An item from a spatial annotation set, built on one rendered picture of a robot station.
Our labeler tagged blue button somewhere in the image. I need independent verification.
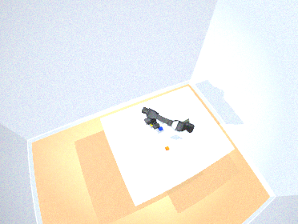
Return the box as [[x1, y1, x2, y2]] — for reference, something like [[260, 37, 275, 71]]
[[157, 127, 164, 133]]

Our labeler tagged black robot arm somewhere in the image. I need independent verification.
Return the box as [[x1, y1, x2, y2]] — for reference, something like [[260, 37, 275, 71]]
[[142, 107, 195, 133]]

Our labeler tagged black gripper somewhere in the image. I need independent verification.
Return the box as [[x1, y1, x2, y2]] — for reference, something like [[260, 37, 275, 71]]
[[151, 119, 160, 130]]

